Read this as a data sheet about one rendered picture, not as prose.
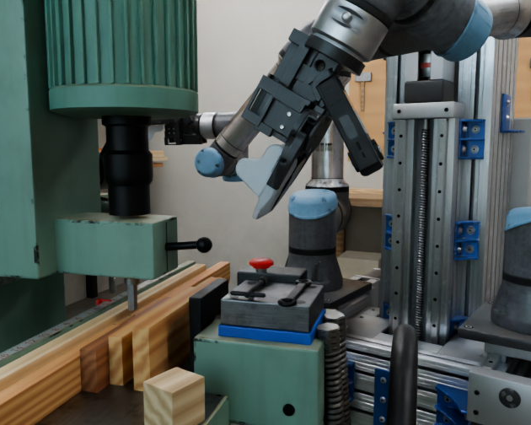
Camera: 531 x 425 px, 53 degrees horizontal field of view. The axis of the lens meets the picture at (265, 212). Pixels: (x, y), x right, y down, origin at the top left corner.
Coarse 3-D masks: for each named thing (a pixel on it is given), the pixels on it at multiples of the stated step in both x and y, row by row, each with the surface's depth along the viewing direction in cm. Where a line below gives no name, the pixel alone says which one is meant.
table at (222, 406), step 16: (128, 384) 58; (80, 400) 55; (96, 400) 55; (112, 400) 55; (128, 400) 55; (208, 400) 55; (224, 400) 55; (48, 416) 51; (64, 416) 51; (80, 416) 51; (96, 416) 51; (112, 416) 51; (128, 416) 51; (208, 416) 51; (224, 416) 55
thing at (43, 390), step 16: (208, 272) 93; (224, 272) 98; (176, 288) 82; (96, 336) 62; (48, 368) 53; (64, 368) 54; (80, 368) 56; (16, 384) 49; (32, 384) 49; (48, 384) 51; (64, 384) 54; (80, 384) 56; (0, 400) 46; (16, 400) 47; (32, 400) 49; (48, 400) 52; (64, 400) 54; (0, 416) 46; (16, 416) 47; (32, 416) 49
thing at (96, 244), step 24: (72, 216) 68; (96, 216) 68; (120, 216) 68; (144, 216) 68; (168, 216) 68; (72, 240) 66; (96, 240) 65; (120, 240) 64; (144, 240) 63; (168, 240) 66; (72, 264) 66; (96, 264) 65; (120, 264) 64; (144, 264) 63; (168, 264) 67
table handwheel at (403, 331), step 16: (400, 336) 58; (416, 336) 60; (400, 352) 55; (416, 352) 56; (400, 368) 53; (416, 368) 54; (400, 384) 52; (416, 384) 53; (400, 400) 51; (416, 400) 52; (400, 416) 50
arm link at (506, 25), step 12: (492, 0) 80; (504, 0) 82; (516, 0) 83; (528, 0) 84; (492, 12) 80; (504, 12) 82; (516, 12) 83; (528, 12) 84; (492, 24) 81; (504, 24) 83; (516, 24) 85; (528, 24) 86; (492, 36) 90; (504, 36) 88; (516, 36) 88; (528, 36) 90; (372, 60) 72
